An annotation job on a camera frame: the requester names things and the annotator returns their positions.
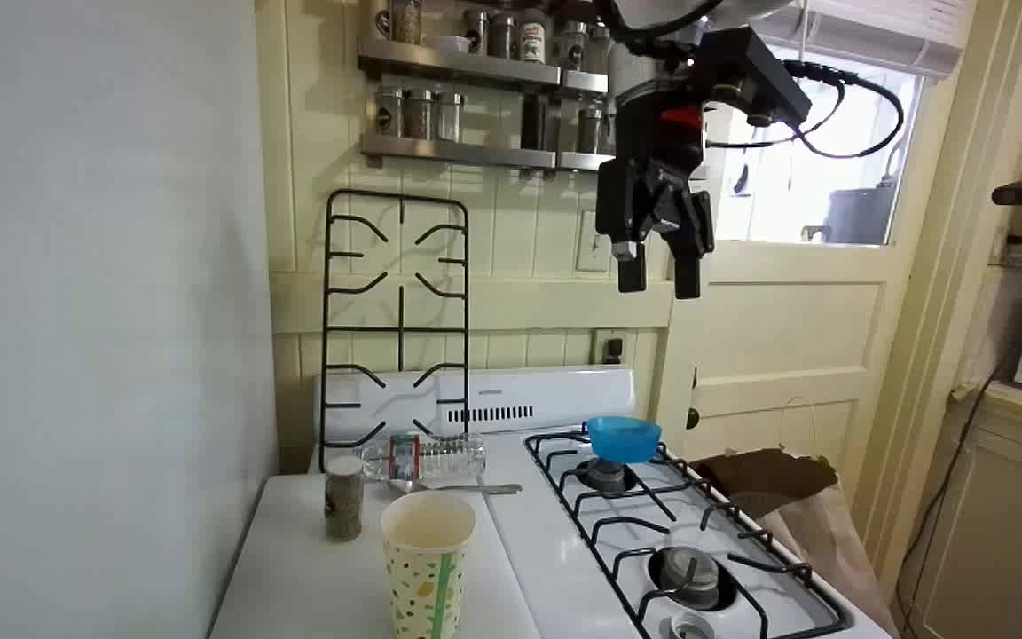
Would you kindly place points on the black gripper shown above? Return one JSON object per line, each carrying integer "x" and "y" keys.
{"x": 655, "y": 188}

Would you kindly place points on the clear plastic water bottle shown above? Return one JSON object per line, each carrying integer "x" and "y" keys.
{"x": 441, "y": 458}

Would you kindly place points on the metal cup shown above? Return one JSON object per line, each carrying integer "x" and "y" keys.
{"x": 399, "y": 22}

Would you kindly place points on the dotted paper coffee cup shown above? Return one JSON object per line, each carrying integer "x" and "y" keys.
{"x": 427, "y": 570}

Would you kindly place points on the cream door with window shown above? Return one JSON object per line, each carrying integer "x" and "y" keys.
{"x": 771, "y": 342}

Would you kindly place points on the dark door knob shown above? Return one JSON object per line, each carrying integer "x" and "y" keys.
{"x": 692, "y": 415}

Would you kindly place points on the glass spice jar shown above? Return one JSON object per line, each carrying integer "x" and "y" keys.
{"x": 415, "y": 114}
{"x": 590, "y": 127}
{"x": 448, "y": 119}
{"x": 577, "y": 44}
{"x": 532, "y": 37}
{"x": 500, "y": 37}
{"x": 387, "y": 110}
{"x": 477, "y": 34}

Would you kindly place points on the blue plastic bowl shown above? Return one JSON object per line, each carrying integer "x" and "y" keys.
{"x": 623, "y": 437}

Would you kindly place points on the metal spice rack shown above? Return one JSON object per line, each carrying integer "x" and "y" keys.
{"x": 452, "y": 151}

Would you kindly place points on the brown cloth on stove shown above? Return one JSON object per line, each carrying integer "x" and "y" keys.
{"x": 771, "y": 482}

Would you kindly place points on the black burner grate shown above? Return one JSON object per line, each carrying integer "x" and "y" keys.
{"x": 560, "y": 485}

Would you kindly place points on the metal spoon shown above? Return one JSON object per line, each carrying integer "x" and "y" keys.
{"x": 486, "y": 486}

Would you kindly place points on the white window blind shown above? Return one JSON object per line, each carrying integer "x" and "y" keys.
{"x": 878, "y": 30}

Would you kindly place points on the white gas stove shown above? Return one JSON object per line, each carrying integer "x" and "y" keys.
{"x": 511, "y": 554}

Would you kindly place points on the loose black stove grate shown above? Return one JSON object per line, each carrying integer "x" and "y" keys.
{"x": 325, "y": 295}

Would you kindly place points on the small spice shaker jar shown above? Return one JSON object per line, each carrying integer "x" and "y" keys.
{"x": 347, "y": 500}

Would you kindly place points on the cream kitchen cabinet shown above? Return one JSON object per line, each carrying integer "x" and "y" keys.
{"x": 1009, "y": 532}

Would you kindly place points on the white refrigerator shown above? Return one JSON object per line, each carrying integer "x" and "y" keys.
{"x": 88, "y": 295}

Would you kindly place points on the cream light switch plate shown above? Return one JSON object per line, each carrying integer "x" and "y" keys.
{"x": 590, "y": 248}

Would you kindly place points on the wall power outlet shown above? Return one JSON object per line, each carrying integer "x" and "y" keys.
{"x": 613, "y": 348}

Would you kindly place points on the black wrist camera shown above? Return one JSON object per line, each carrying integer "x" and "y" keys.
{"x": 752, "y": 72}

